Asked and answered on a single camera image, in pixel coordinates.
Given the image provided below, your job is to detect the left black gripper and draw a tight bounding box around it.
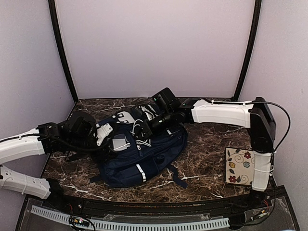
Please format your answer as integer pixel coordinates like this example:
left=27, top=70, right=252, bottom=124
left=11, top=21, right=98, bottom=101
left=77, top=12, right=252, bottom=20
left=67, top=131, right=118, bottom=164

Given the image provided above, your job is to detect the white USB charger block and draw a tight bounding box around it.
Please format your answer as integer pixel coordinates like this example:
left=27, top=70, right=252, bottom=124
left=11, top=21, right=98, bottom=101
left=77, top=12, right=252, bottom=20
left=112, top=134, right=130, bottom=152

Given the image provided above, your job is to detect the navy blue student backpack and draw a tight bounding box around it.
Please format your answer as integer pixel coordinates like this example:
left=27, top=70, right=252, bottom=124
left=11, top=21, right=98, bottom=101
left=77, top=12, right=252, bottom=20
left=66, top=104, right=189, bottom=190

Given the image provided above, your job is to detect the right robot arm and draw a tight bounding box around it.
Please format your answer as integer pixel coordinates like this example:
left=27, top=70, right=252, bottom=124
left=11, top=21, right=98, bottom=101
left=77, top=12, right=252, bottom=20
left=133, top=88, right=291, bottom=209

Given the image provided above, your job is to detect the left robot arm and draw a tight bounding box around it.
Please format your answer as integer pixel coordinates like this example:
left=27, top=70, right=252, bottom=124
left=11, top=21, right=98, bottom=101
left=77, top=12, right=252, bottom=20
left=0, top=111, right=116, bottom=210

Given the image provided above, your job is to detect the small circuit board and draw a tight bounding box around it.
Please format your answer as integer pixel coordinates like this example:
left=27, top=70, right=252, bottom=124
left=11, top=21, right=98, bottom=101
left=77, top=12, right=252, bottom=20
left=68, top=216, right=90, bottom=228

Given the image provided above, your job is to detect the floral square plate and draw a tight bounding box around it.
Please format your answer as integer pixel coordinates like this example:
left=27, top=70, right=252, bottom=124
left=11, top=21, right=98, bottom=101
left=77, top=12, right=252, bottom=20
left=225, top=147, right=255, bottom=186

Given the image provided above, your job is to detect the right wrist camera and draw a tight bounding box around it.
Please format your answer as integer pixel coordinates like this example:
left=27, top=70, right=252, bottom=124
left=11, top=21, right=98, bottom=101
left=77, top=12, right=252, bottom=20
left=134, top=104, right=158, bottom=121

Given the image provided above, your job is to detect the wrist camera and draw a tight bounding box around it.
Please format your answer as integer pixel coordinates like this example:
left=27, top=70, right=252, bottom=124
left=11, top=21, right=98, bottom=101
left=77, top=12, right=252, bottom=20
left=134, top=104, right=158, bottom=121
left=95, top=123, right=113, bottom=147

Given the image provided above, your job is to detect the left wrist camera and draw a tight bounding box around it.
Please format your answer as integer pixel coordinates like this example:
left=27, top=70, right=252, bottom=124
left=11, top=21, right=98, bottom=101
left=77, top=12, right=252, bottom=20
left=95, top=123, right=113, bottom=147

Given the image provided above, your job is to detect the grey slotted cable duct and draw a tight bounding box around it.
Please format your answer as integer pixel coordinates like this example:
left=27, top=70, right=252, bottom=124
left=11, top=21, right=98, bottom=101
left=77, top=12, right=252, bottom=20
left=30, top=205, right=230, bottom=231

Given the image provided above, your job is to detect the black front rail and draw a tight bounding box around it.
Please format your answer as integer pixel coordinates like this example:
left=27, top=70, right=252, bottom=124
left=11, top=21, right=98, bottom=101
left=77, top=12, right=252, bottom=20
left=28, top=186, right=287, bottom=218

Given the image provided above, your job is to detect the left black frame post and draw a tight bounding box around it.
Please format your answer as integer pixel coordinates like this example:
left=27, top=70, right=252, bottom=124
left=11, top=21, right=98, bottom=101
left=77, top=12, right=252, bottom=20
left=48, top=0, right=79, bottom=104

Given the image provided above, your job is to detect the black frame post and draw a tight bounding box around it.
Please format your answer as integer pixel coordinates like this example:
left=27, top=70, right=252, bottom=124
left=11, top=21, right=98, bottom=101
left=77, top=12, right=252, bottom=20
left=48, top=0, right=79, bottom=104
left=231, top=0, right=262, bottom=101

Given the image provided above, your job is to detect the right black frame post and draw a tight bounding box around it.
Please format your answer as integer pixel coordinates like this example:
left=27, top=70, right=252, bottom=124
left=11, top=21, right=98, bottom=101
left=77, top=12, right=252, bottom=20
left=231, top=0, right=262, bottom=101

